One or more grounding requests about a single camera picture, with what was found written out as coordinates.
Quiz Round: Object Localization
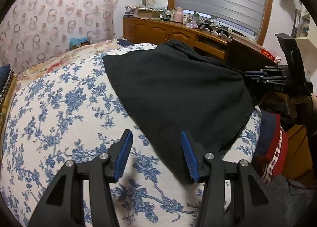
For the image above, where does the black printed t-shirt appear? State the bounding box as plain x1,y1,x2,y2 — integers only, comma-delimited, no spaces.
103,40,255,182

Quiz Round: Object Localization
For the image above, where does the person's right hand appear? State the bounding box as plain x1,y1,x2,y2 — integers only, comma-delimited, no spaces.
284,93,316,119

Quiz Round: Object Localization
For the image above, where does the wooden sideboard cabinet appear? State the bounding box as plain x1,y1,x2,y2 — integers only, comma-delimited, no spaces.
122,16,278,63

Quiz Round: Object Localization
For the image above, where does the blue floral white quilt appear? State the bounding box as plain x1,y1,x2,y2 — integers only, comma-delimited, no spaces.
0,42,262,227

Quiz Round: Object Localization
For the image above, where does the red and navy garment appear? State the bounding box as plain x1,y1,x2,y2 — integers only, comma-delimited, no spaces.
251,110,288,184

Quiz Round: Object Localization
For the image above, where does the floral bed cover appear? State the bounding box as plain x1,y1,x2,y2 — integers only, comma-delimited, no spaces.
17,39,133,88

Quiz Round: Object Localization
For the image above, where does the cardboard box with blue cloth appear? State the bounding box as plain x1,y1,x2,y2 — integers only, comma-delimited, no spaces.
69,37,90,50

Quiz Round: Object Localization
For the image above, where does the mustard folded garment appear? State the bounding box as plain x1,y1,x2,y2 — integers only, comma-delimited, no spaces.
1,74,18,130

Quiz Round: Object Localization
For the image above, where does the pink thermos jug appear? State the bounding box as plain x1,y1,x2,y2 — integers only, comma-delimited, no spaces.
173,7,184,23

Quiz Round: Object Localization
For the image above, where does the circle patterned folded garment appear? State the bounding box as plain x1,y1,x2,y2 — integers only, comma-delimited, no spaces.
0,69,14,106

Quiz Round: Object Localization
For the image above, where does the navy blue folded garment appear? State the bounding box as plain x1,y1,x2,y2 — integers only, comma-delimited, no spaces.
0,64,11,92

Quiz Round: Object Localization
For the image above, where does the small white desk fan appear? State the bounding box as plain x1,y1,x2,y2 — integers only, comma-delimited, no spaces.
141,0,147,7

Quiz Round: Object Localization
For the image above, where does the circle patterned sheer curtain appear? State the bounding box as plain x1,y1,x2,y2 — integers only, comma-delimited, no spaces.
1,0,119,73

